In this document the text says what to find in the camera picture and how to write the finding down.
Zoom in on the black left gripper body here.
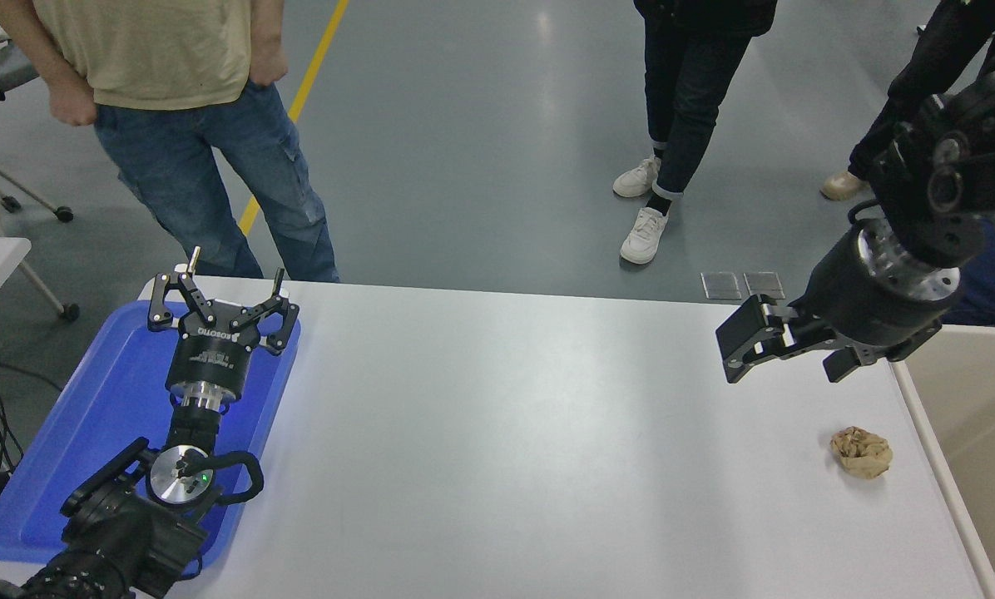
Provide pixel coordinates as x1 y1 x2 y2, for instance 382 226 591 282
166 319 264 397

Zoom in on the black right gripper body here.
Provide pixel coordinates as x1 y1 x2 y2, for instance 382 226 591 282
797 233 953 363

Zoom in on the person's right hand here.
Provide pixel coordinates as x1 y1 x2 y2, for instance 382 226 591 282
46 77 98 128

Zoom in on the person's left hand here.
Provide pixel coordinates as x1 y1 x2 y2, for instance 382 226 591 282
249 39 291 87

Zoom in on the crumpled tan paper ball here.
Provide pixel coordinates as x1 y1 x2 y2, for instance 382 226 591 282
829 426 894 480

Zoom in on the dark blue object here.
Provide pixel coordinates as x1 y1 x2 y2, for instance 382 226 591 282
943 220 995 329

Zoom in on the blue plastic tray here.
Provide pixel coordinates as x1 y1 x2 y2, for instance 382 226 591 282
0 301 302 575

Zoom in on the person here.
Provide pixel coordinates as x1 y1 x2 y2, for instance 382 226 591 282
612 0 779 266
0 0 341 284
820 0 995 202

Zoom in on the large pale bin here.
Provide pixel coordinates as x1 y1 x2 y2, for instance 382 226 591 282
890 324 995 599

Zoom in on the grey wheeled chair frame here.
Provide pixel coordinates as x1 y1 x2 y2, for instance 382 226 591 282
0 129 81 324

